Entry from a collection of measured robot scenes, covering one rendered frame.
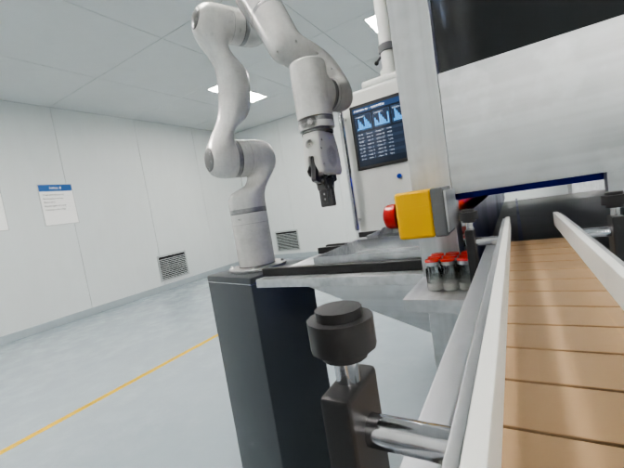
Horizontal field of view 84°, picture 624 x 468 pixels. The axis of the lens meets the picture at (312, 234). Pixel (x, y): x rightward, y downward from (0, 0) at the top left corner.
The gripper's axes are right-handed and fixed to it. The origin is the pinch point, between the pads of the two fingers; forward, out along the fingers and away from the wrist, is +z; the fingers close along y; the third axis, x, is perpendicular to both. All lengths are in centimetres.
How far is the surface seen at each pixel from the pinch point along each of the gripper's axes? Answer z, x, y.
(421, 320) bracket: 28.8, -18.6, -2.1
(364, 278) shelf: 17.1, -11.0, -10.7
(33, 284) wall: 44, 497, 116
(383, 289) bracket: 21.8, -11.5, -2.2
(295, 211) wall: 6, 365, 543
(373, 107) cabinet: -40, 15, 89
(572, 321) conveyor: 12, -41, -46
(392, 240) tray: 14.4, -7.6, 19.9
